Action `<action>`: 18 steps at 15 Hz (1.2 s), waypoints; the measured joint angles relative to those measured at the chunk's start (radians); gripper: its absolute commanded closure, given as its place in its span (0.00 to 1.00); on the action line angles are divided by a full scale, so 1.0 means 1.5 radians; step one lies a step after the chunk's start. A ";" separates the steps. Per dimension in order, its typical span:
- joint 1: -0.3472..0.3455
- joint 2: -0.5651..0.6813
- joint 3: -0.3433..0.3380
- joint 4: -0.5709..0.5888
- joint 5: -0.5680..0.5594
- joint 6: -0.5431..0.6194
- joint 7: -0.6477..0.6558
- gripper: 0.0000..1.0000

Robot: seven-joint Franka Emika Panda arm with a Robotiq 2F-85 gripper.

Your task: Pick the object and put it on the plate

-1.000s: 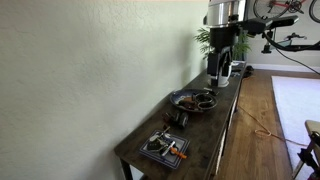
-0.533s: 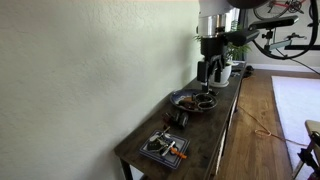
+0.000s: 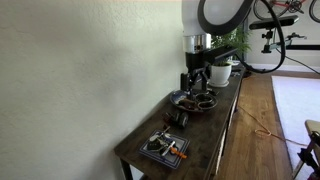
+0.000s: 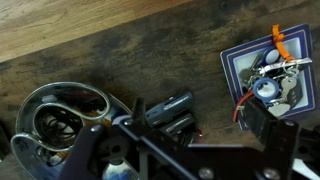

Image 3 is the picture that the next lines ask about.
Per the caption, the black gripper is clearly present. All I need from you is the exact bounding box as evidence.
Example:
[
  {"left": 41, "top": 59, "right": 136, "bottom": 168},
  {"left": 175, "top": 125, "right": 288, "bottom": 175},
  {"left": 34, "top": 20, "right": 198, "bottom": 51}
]
[{"left": 180, "top": 51, "right": 212, "bottom": 93}]

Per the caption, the round blue plate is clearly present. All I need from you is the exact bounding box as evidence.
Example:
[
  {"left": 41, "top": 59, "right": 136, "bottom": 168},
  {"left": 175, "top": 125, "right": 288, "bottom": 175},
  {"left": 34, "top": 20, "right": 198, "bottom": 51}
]
[{"left": 169, "top": 89, "right": 219, "bottom": 113}]

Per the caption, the small round metal dish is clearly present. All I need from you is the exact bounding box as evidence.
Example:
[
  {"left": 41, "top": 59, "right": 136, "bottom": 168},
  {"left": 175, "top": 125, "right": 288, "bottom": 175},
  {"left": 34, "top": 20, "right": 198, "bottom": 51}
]
[{"left": 194, "top": 92, "right": 215, "bottom": 109}]

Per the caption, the green plant in white pot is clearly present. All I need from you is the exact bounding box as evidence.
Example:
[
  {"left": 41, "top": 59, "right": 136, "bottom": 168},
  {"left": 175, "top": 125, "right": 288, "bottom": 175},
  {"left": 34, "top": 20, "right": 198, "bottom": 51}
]
[{"left": 209, "top": 24, "right": 253, "bottom": 89}]

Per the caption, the black bike headlight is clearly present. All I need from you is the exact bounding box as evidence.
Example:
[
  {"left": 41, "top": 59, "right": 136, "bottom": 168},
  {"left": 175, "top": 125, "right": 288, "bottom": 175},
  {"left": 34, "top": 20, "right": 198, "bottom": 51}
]
[{"left": 174, "top": 110, "right": 190, "bottom": 129}]

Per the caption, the square blue white tray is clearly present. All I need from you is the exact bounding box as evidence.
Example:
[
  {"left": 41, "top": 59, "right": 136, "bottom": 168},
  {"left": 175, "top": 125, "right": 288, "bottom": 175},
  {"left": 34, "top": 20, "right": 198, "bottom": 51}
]
[{"left": 138, "top": 129, "right": 191, "bottom": 170}]

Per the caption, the bunch of silver keys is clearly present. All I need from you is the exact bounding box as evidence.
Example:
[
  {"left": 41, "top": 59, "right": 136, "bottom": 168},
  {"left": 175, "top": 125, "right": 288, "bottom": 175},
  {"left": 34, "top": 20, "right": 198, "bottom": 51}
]
[{"left": 148, "top": 125, "right": 177, "bottom": 158}]

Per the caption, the white baseboard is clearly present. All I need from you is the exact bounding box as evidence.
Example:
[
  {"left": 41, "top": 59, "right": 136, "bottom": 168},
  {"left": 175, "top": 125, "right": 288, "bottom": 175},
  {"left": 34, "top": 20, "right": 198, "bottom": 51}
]
[{"left": 248, "top": 63, "right": 320, "bottom": 73}]

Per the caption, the white rug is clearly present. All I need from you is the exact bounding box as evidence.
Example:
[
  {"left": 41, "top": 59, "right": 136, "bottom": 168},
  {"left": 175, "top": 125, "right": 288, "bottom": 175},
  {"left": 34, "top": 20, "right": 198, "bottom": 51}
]
[{"left": 271, "top": 75, "right": 320, "bottom": 168}]

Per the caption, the light wooden stand top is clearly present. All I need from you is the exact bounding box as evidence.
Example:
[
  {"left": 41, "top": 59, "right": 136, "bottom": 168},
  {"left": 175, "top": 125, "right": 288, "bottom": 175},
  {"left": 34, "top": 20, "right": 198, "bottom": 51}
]
[{"left": 304, "top": 119, "right": 320, "bottom": 136}]

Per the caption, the orange floor cord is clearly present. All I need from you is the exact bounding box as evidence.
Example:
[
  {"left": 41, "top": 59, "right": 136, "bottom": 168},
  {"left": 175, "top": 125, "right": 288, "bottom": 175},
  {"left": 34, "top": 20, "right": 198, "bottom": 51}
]
[{"left": 237, "top": 105, "right": 308, "bottom": 148}]

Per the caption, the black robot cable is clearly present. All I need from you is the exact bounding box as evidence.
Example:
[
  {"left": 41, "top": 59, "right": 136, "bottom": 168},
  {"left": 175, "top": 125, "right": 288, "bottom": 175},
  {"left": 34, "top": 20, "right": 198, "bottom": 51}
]
[{"left": 238, "top": 0, "right": 320, "bottom": 75}]

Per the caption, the black stereo camera bar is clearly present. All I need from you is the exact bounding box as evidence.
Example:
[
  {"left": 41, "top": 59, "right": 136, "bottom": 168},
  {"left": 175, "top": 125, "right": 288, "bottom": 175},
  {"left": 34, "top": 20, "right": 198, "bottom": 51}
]
[{"left": 249, "top": 14, "right": 300, "bottom": 31}]

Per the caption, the red frame bicycle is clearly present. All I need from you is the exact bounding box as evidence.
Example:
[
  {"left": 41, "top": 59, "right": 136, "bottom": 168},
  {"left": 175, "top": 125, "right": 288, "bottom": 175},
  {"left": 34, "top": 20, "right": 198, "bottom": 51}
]
[{"left": 252, "top": 0, "right": 320, "bottom": 24}]

